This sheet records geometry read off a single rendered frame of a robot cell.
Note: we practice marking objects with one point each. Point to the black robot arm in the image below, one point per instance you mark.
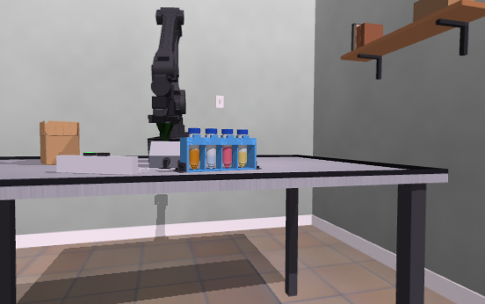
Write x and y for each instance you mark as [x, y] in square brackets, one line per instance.
[165, 72]

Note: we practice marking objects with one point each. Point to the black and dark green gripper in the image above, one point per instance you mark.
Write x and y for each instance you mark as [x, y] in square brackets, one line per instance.
[164, 123]

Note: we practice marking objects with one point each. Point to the blue tube rack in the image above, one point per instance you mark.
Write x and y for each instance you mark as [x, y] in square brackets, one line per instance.
[196, 139]

